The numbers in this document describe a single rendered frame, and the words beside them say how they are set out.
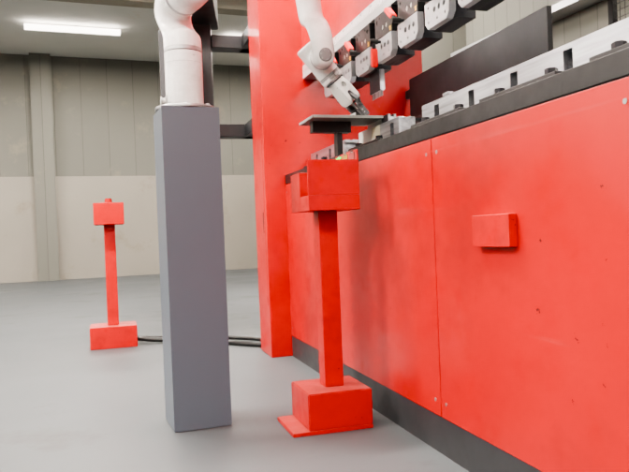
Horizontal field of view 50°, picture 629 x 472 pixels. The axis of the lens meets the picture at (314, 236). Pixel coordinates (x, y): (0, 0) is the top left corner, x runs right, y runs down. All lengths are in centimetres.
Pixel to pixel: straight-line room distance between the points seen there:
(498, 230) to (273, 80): 205
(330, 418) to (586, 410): 93
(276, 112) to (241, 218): 835
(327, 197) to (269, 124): 134
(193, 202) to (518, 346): 110
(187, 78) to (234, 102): 962
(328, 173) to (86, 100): 959
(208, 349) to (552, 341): 114
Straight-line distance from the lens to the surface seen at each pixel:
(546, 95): 140
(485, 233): 154
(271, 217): 326
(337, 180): 202
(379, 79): 253
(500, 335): 156
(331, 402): 207
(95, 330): 391
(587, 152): 129
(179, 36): 225
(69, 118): 1140
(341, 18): 287
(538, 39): 259
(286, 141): 331
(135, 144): 1141
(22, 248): 1123
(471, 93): 190
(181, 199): 213
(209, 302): 215
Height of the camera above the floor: 60
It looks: level
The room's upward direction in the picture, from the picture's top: 2 degrees counter-clockwise
